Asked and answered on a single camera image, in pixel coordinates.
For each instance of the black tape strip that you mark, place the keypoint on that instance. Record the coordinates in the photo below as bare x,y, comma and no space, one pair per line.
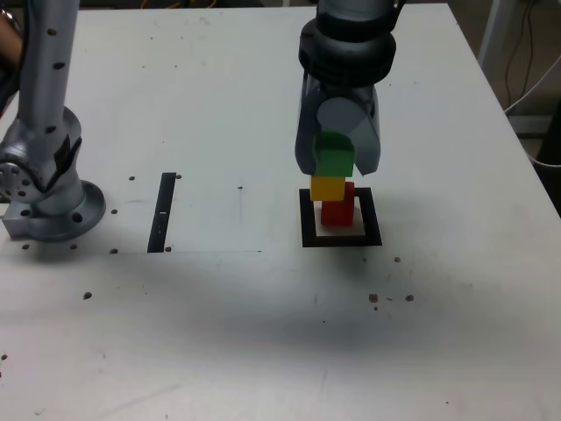
161,210

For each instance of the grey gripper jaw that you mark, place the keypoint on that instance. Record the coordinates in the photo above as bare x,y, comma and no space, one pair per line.
307,131
342,116

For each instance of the black tape square outline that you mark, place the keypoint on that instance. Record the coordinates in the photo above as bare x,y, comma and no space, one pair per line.
374,219

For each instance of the white metal frame leg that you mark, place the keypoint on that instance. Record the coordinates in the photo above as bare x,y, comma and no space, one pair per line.
488,30

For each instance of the dark grey box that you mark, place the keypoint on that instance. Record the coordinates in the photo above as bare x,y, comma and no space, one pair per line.
530,126

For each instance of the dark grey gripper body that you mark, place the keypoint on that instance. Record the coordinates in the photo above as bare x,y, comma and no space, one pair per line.
348,91

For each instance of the yellow cube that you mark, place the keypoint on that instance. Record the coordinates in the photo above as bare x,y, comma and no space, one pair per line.
326,188

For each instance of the red cube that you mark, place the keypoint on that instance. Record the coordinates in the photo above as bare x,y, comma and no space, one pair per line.
335,215

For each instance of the green cube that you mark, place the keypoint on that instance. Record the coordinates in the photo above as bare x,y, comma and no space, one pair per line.
335,160

